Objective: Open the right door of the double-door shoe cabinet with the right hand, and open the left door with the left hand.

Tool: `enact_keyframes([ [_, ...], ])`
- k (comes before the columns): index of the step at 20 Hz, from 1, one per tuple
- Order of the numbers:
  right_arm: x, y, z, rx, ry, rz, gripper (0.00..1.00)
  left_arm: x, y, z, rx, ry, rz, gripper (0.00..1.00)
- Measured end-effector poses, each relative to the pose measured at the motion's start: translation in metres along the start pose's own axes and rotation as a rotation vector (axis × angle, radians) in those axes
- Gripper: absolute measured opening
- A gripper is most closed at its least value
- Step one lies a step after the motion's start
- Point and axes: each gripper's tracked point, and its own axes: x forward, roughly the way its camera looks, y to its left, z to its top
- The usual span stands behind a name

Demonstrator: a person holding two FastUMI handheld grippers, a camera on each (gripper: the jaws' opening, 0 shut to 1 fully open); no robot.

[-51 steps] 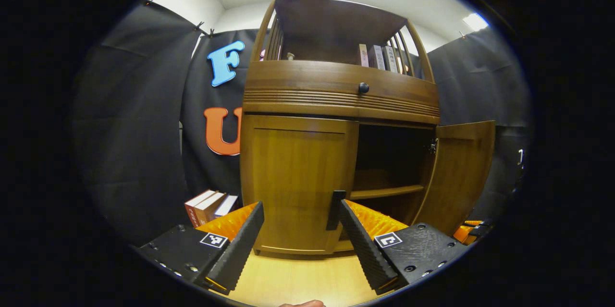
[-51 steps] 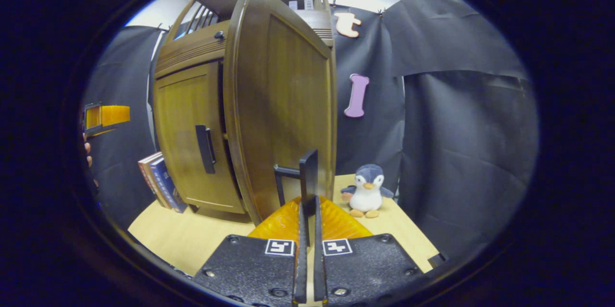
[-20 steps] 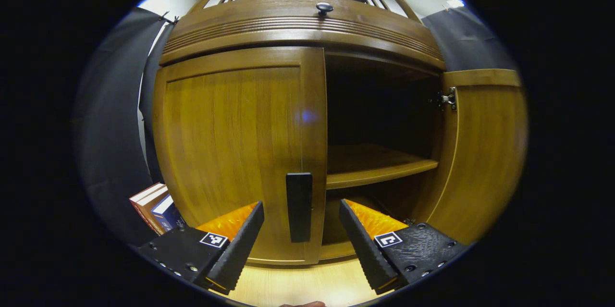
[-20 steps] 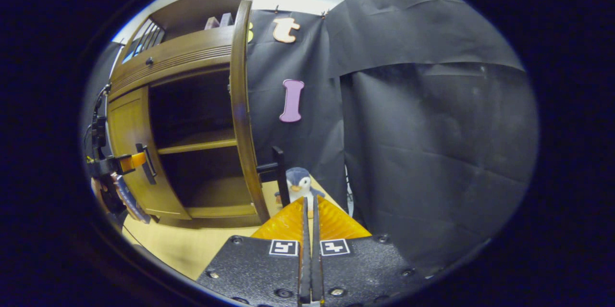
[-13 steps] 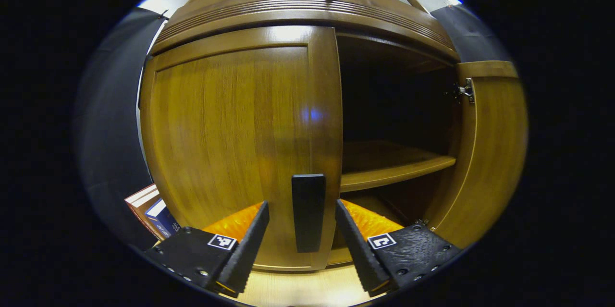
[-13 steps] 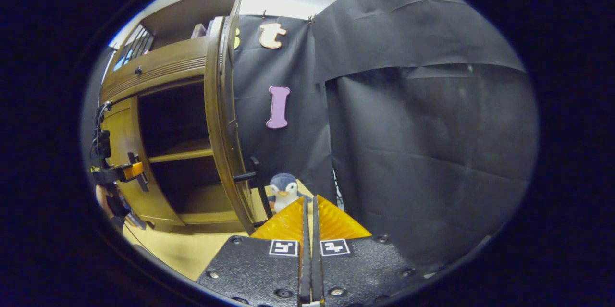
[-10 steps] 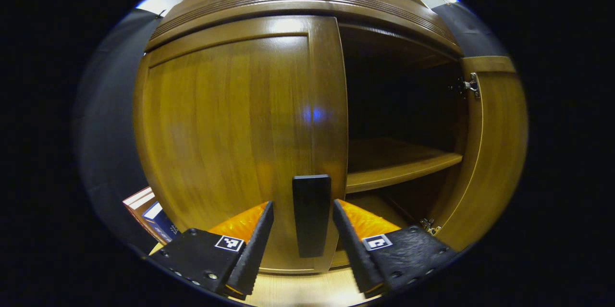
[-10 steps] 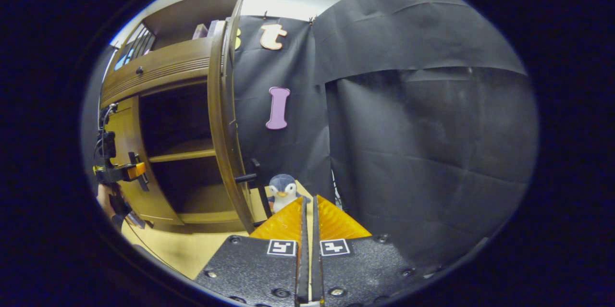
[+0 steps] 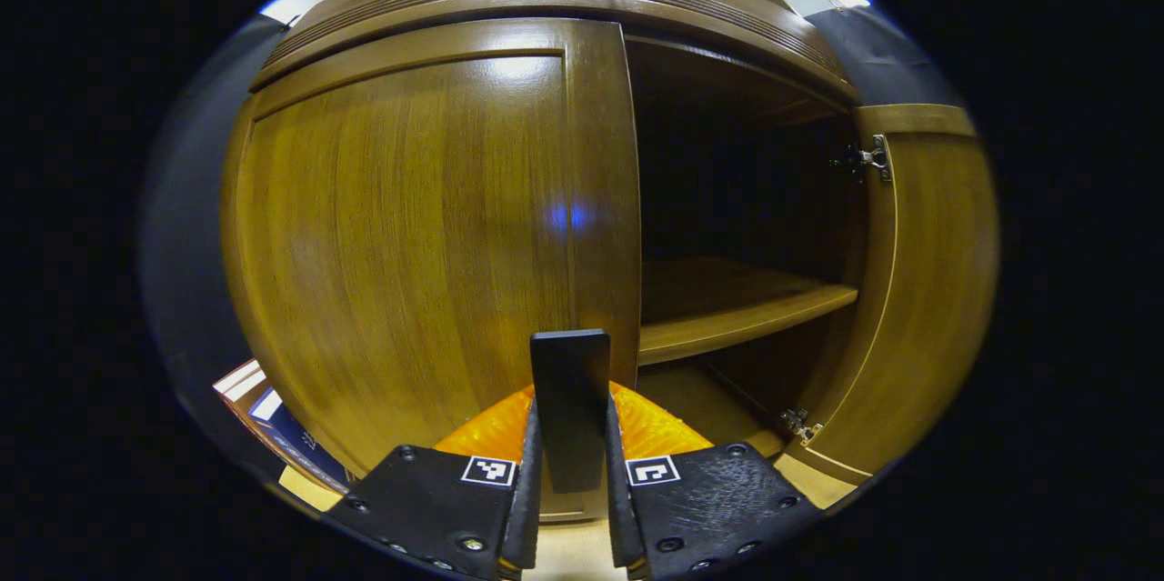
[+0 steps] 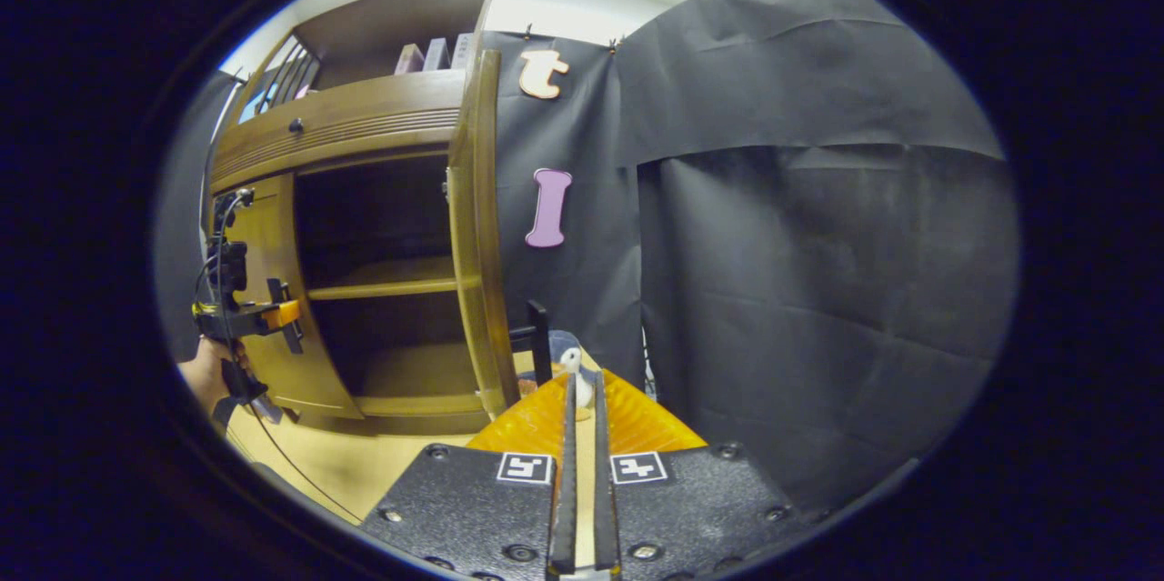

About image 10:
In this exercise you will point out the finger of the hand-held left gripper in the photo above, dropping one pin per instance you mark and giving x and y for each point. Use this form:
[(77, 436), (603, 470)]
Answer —
[(284, 315)]

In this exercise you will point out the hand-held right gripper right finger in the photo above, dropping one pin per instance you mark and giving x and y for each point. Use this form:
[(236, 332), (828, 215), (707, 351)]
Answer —
[(604, 508)]

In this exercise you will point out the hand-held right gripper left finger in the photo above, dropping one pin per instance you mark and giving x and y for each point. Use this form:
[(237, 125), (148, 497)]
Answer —
[(566, 508)]

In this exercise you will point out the wooden double-door shoe cabinet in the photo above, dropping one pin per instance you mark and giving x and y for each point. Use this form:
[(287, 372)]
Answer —
[(364, 108)]

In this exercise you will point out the wooden inner cabinet shelf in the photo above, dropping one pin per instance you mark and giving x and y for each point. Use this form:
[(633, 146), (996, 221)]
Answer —
[(382, 288)]

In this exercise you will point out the penguin plush toy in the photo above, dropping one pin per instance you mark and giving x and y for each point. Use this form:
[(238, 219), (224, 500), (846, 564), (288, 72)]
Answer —
[(573, 367)]

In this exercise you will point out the black backdrop cloth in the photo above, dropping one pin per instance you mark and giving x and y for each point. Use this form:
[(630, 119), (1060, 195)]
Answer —
[(818, 245)]

